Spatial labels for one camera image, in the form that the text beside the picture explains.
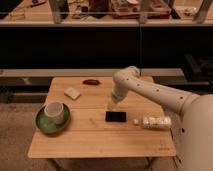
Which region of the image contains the green plate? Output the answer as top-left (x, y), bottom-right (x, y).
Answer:
top-left (35, 104), bottom-right (71, 135)

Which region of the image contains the dark red sausage toy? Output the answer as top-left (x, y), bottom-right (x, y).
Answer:
top-left (83, 79), bottom-right (100, 85)

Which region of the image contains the white sponge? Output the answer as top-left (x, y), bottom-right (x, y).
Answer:
top-left (64, 87), bottom-right (81, 100)

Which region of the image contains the white cup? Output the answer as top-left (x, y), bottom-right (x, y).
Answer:
top-left (44, 101), bottom-right (64, 124)

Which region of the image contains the black box on shelf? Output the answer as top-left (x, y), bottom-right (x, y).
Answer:
top-left (182, 54), bottom-right (213, 82)

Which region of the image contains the black eraser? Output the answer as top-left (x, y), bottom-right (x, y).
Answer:
top-left (105, 111), bottom-right (126, 122)

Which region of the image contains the clear plastic bottle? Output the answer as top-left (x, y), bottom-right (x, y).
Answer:
top-left (133, 117), bottom-right (172, 130)

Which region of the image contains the wooden workbench with clutter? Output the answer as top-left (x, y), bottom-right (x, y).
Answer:
top-left (0, 0), bottom-right (213, 27)

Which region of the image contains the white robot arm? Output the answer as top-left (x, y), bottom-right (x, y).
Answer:
top-left (111, 66), bottom-right (213, 171)

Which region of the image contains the wooden folding table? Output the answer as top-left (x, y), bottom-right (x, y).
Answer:
top-left (28, 77), bottom-right (176, 158)

